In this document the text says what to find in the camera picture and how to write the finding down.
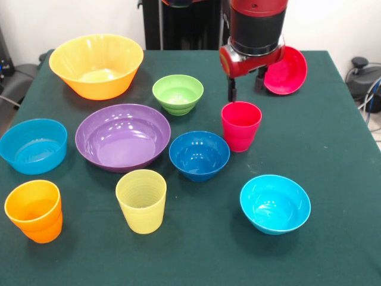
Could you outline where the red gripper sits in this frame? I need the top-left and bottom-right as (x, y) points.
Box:
(219, 35), (286, 104)

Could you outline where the red-pink bowl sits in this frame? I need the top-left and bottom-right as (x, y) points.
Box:
(263, 46), (308, 96)

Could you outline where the red-pink cup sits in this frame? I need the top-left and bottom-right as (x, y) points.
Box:
(220, 101), (263, 153)

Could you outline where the green bowl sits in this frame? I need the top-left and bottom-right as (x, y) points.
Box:
(152, 74), (205, 116)

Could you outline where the dark blue bowl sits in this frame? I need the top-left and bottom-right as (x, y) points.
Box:
(168, 130), (231, 183)

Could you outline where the cyan bowl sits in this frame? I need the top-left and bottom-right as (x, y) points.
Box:
(239, 175), (312, 236)

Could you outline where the large purple bowl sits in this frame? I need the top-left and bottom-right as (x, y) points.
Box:
(74, 103), (172, 173)

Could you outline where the large orange bowl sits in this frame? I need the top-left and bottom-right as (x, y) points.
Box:
(48, 33), (145, 101)

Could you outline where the yellow-green cup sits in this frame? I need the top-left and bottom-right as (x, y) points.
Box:
(115, 169), (168, 235)

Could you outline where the dark green tablecloth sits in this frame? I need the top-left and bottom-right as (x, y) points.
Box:
(0, 49), (381, 286)

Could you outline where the blue ribbed bowl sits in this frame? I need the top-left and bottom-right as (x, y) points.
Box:
(0, 118), (68, 176)

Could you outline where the black device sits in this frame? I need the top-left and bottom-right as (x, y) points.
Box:
(0, 26), (15, 81)

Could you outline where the orange cup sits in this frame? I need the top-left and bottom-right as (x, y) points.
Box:
(4, 179), (64, 244)

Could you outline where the grey pedestal foot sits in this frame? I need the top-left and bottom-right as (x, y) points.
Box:
(5, 53), (48, 102)
(345, 57), (381, 101)

